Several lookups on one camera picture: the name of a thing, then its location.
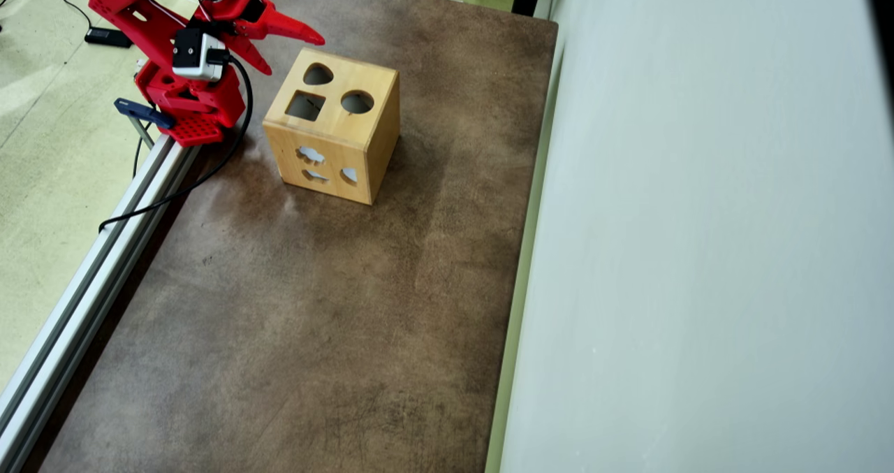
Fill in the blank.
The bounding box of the black power adapter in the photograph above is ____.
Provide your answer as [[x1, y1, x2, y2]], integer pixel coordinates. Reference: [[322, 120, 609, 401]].
[[85, 27, 133, 49]]

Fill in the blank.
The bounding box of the aluminium profile rail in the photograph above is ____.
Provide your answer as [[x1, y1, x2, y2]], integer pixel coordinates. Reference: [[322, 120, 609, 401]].
[[0, 134, 203, 473]]

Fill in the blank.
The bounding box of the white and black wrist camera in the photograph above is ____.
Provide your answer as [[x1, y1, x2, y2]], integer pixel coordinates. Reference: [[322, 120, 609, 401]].
[[171, 28, 228, 82]]

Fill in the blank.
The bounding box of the blue clamp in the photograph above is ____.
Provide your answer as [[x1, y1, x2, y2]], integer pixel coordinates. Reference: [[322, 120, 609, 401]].
[[114, 98, 175, 151]]

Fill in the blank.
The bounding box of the wooden shape sorter box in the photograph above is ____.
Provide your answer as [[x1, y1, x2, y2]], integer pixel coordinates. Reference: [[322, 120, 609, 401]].
[[262, 47, 401, 206]]

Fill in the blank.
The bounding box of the black camera usb cable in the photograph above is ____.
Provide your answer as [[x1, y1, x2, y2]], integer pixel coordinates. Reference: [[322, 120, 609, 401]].
[[98, 48, 254, 233]]

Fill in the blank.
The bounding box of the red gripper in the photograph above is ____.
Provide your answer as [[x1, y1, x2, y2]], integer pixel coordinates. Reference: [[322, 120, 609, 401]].
[[196, 0, 326, 77]]

